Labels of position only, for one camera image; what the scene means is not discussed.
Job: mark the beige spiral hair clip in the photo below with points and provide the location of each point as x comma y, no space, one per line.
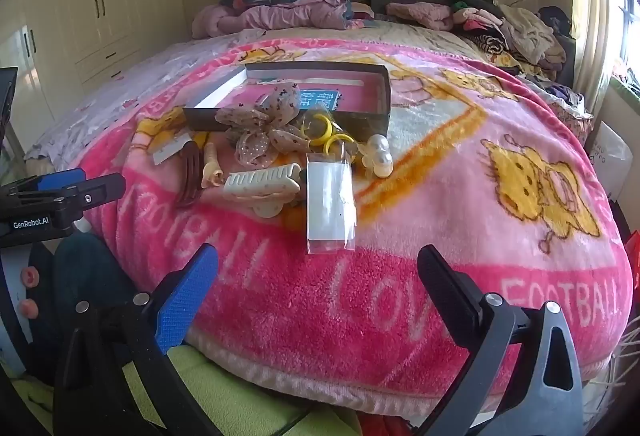
212,166

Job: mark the pink duvet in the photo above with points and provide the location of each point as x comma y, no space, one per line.
280,14

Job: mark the pink fluffy garment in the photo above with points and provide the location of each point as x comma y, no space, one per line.
422,14

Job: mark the polka dot fabric bow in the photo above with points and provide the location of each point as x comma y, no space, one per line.
280,104

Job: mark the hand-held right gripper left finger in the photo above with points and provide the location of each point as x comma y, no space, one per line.
185,301

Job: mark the pile of clothes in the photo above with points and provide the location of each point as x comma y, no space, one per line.
520,31

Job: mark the cream hair claw clip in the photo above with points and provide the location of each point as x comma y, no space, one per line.
260,181

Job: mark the clear bag with white card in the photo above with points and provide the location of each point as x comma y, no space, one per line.
330,201

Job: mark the brown hair comb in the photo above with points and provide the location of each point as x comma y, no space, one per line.
192,176

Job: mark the beige quilted bedspread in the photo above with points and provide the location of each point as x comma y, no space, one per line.
400,39

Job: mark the dark shallow cardboard box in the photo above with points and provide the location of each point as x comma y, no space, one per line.
370,91

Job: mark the person's left hand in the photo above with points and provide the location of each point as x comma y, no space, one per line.
31,275

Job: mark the window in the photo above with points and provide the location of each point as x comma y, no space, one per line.
631,31

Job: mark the blue printed card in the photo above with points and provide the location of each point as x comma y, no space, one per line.
325,99

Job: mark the cream wardrobe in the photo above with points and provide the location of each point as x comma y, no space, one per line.
90,11

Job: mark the pink printed blanket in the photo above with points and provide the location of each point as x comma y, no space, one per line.
450,216

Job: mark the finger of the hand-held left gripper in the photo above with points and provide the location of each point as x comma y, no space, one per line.
95,196
60,178

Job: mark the green mat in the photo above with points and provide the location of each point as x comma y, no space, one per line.
240,391

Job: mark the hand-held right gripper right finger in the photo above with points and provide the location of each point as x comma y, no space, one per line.
450,288

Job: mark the pearl hair clip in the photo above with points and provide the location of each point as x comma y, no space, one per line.
382,161

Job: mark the clear plastic bag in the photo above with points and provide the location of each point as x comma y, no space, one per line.
345,151

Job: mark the small clear packet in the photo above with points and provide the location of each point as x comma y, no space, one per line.
170,150

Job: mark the lilac printed bed sheet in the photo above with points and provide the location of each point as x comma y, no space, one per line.
125,76

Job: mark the small stack of folded clothes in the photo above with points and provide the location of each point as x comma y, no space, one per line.
361,11

